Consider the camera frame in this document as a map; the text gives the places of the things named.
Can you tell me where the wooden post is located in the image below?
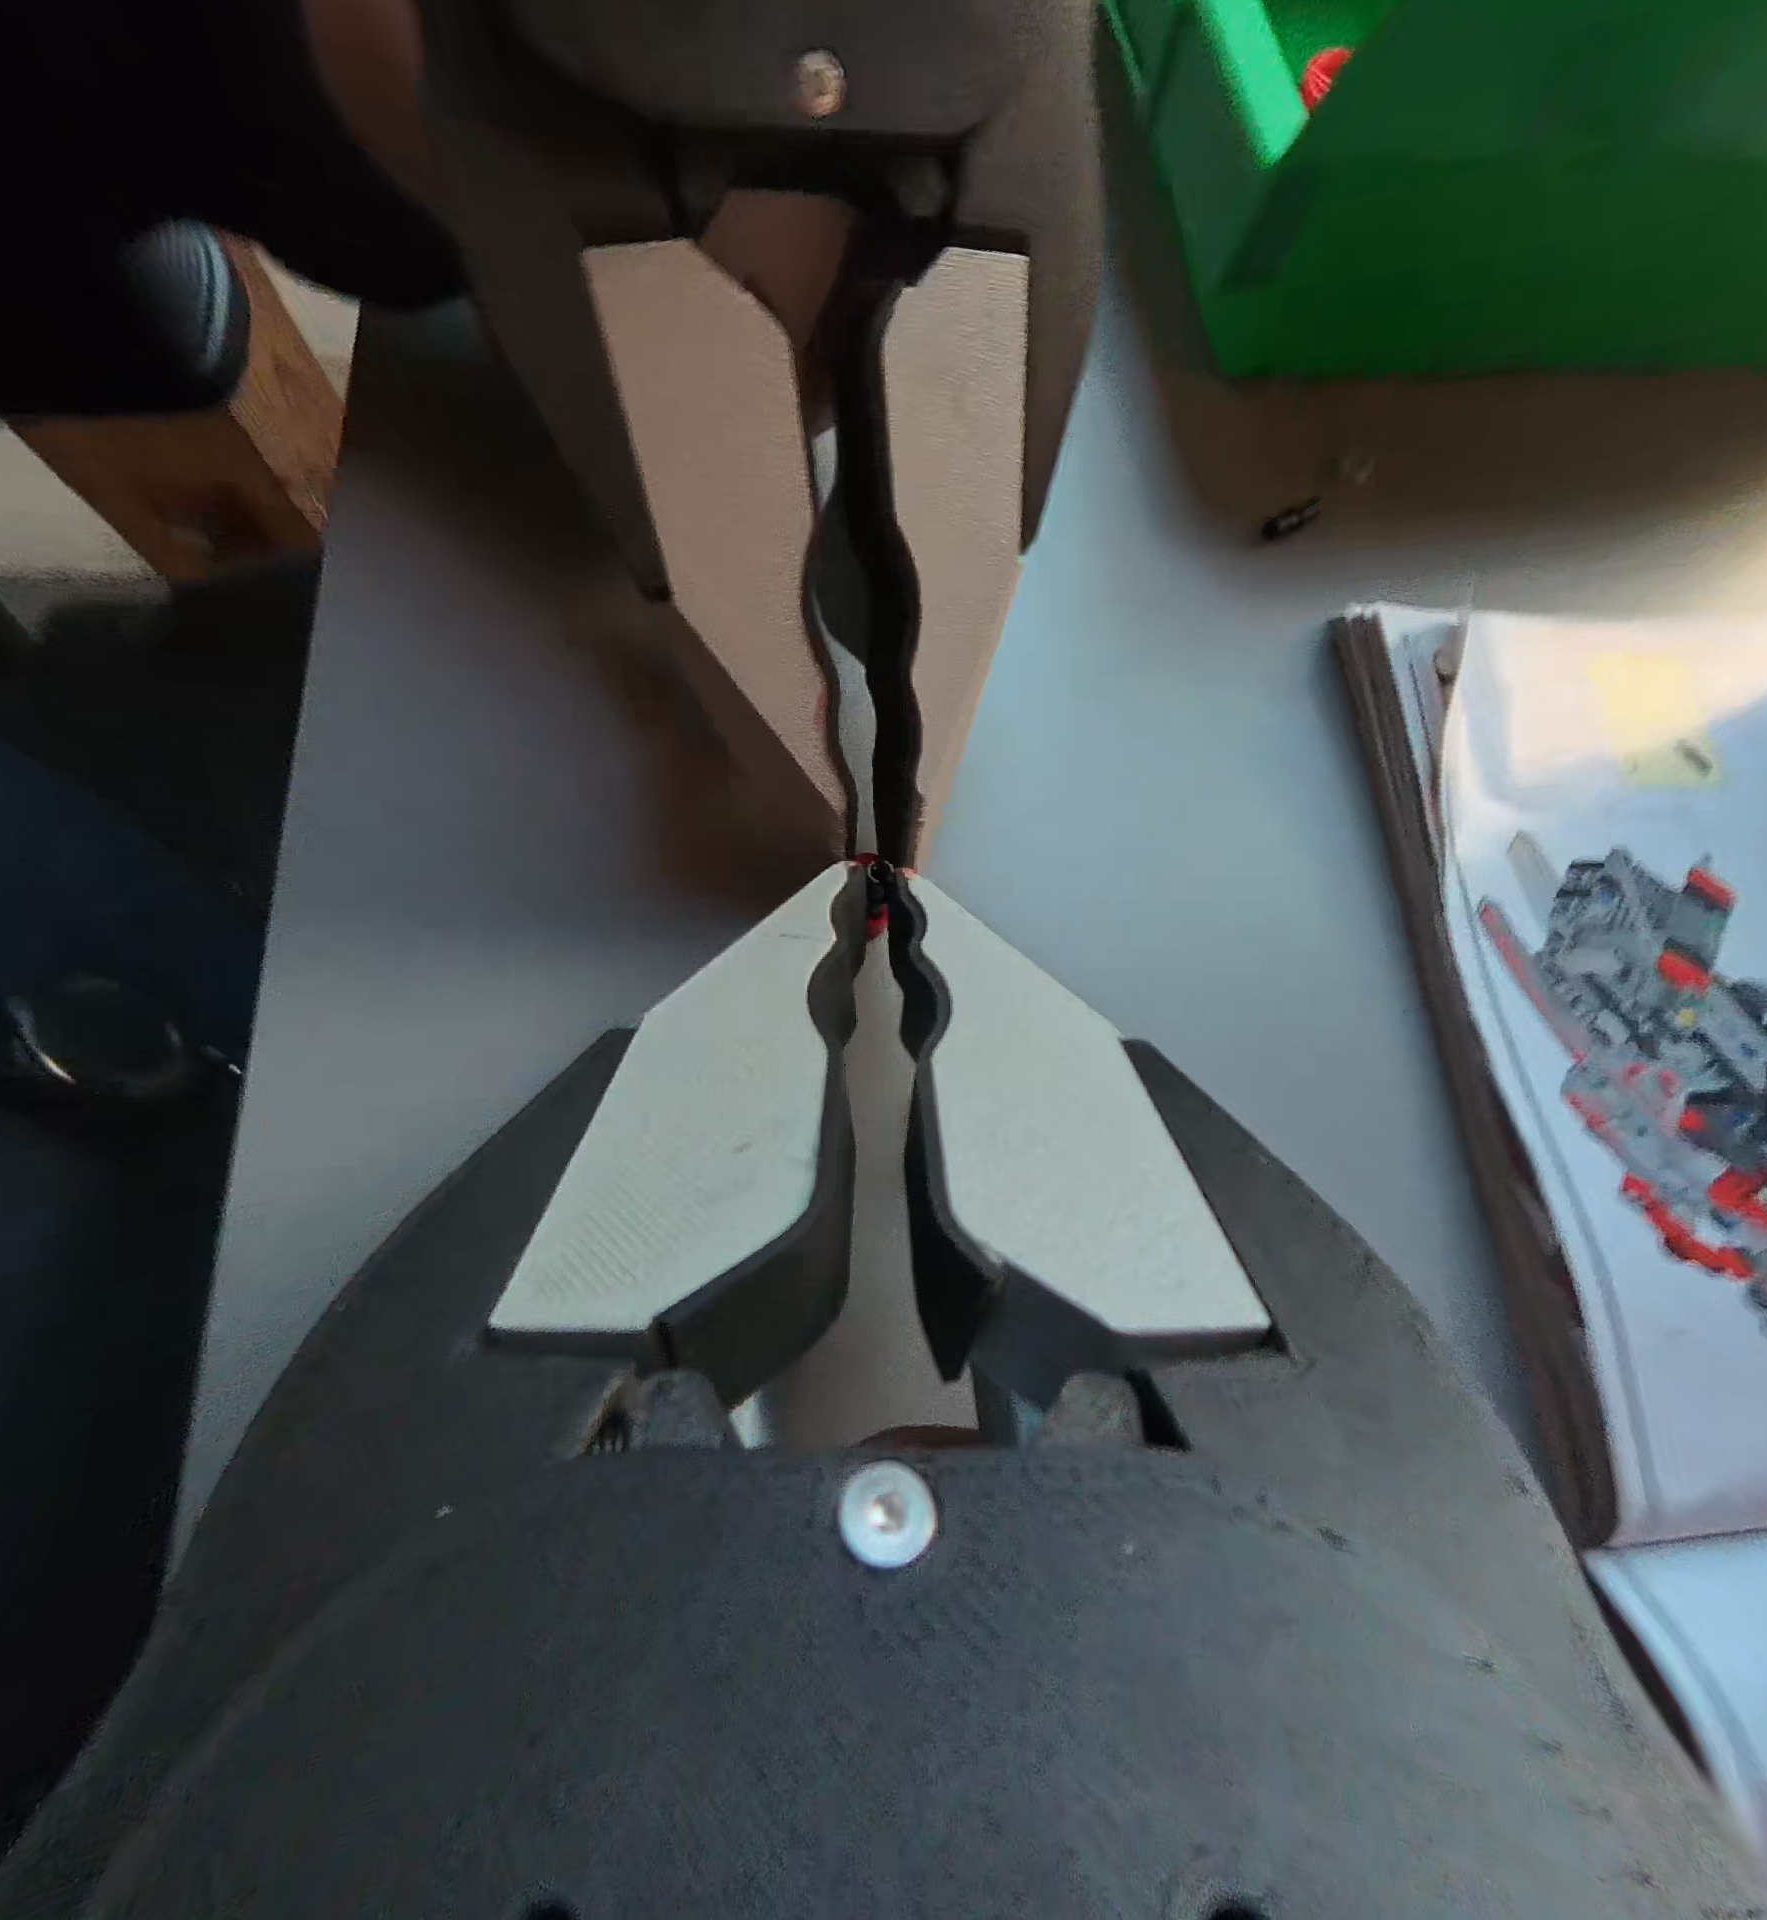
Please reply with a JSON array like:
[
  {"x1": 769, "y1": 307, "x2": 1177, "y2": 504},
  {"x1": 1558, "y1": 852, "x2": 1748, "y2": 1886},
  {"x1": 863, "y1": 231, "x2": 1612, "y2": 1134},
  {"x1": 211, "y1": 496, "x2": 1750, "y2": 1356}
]
[{"x1": 13, "y1": 240, "x2": 351, "y2": 588}]

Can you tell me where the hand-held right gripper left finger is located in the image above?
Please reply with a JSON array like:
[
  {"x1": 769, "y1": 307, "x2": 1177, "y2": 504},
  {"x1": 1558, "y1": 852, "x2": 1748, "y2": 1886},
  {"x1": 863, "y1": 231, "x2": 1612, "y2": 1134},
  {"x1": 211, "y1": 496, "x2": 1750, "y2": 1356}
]
[{"x1": 485, "y1": 866, "x2": 867, "y2": 1412}]

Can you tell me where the black badge reel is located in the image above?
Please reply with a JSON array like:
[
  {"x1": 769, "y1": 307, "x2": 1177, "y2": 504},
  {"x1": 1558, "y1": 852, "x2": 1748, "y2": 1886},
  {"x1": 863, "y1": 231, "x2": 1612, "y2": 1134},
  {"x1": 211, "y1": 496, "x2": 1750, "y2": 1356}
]
[{"x1": 0, "y1": 974, "x2": 243, "y2": 1112}]

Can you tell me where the green plastic bin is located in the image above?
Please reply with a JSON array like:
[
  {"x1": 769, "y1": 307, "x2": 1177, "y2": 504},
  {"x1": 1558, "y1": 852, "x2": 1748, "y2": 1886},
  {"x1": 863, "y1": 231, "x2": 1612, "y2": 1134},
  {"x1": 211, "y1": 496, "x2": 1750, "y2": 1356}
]
[{"x1": 1099, "y1": 0, "x2": 1767, "y2": 380}]

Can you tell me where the black office chair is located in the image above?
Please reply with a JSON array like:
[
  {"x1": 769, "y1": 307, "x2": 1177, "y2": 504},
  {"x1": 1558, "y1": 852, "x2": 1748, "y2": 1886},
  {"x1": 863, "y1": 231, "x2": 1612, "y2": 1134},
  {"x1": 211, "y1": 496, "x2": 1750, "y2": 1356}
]
[{"x1": 0, "y1": 217, "x2": 255, "y2": 422}]

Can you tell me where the lego instruction booklet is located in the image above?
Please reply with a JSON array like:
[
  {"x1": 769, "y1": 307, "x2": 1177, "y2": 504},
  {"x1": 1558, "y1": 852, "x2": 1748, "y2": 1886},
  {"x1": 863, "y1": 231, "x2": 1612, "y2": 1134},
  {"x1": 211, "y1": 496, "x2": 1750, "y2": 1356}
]
[{"x1": 1329, "y1": 601, "x2": 1767, "y2": 1920}]

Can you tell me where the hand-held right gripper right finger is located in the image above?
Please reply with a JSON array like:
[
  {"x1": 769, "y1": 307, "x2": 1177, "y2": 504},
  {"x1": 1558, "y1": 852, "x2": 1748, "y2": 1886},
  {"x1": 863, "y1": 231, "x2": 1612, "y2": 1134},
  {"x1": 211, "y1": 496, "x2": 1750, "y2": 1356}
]
[{"x1": 883, "y1": 877, "x2": 1275, "y2": 1420}]

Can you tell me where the person's left hand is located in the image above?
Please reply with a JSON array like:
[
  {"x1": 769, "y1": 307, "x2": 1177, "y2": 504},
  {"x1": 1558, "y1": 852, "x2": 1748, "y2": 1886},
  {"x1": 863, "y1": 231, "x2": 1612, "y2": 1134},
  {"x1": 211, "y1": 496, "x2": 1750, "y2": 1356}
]
[{"x1": 297, "y1": 0, "x2": 861, "y2": 439}]

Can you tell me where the person's left forearm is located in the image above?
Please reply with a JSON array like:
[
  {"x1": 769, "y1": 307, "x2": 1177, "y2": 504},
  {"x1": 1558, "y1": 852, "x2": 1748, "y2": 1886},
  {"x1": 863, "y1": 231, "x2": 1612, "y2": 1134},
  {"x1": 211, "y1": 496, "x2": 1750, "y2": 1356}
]
[{"x1": 0, "y1": 0, "x2": 465, "y2": 415}]

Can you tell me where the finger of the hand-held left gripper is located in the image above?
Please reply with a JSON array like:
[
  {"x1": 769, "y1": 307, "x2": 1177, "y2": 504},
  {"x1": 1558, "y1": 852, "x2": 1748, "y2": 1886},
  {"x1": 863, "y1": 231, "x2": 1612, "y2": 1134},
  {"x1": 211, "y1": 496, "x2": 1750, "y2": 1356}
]
[
  {"x1": 579, "y1": 235, "x2": 861, "y2": 871},
  {"x1": 823, "y1": 244, "x2": 1035, "y2": 873}
]

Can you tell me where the person's dark navy clothing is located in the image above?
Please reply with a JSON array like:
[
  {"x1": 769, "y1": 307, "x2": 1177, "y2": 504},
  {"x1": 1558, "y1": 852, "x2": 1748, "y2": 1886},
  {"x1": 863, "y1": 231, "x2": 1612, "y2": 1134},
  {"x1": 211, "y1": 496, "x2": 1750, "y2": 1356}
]
[{"x1": 0, "y1": 704, "x2": 269, "y2": 1908}]

